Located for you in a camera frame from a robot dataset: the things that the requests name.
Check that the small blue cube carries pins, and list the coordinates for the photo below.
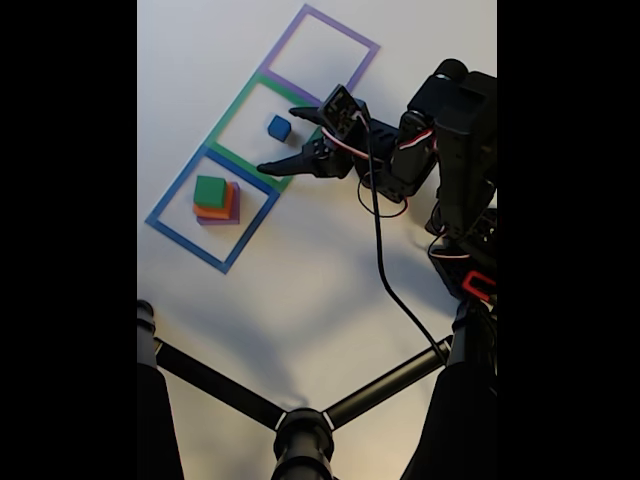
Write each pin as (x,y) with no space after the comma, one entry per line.
(279,127)

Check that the green cube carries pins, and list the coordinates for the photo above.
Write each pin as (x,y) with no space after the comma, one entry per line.
(210,191)

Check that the orange block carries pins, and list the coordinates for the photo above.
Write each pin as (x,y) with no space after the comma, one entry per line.
(215,213)

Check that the green tape square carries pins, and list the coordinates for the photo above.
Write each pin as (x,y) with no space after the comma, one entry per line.
(245,167)

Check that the purple block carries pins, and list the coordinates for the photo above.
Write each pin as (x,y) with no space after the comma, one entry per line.
(236,210)

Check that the purple tape square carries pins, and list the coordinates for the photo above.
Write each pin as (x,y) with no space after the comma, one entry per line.
(342,28)

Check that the blue tape square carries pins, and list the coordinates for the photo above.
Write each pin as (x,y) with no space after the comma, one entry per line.
(185,246)

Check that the red clamp part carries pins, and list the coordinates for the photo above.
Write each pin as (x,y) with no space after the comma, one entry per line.
(467,282)

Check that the black tripod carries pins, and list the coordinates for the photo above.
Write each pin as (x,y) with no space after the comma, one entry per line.
(302,440)

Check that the gripper camera circuit board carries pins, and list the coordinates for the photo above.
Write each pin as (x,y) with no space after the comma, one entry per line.
(342,111)

